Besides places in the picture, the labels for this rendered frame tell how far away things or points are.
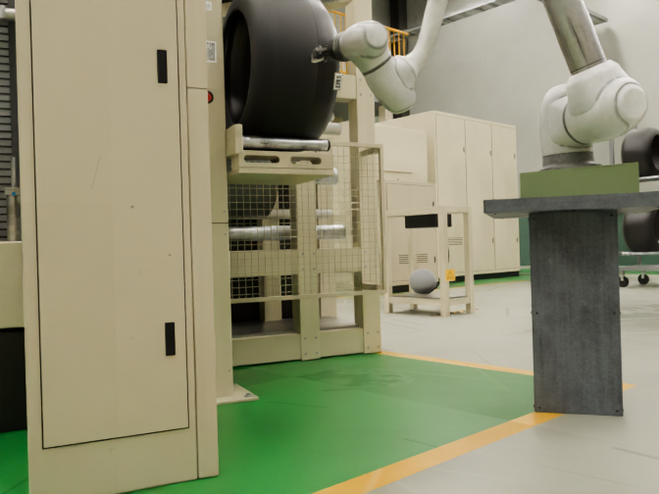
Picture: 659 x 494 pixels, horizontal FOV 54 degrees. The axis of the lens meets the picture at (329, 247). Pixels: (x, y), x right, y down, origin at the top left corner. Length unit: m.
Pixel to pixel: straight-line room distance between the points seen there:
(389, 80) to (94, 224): 0.94
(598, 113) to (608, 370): 0.75
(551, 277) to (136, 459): 1.28
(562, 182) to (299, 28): 1.00
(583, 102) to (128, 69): 1.22
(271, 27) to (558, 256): 1.18
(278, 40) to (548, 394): 1.42
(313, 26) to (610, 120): 1.02
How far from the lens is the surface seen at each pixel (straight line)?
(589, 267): 2.07
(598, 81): 1.98
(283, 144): 2.32
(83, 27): 1.55
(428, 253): 7.55
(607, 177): 2.02
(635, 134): 7.69
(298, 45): 2.27
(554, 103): 2.15
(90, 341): 1.48
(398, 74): 1.94
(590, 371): 2.11
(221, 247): 2.29
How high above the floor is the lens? 0.52
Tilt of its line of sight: level
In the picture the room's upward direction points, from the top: 2 degrees counter-clockwise
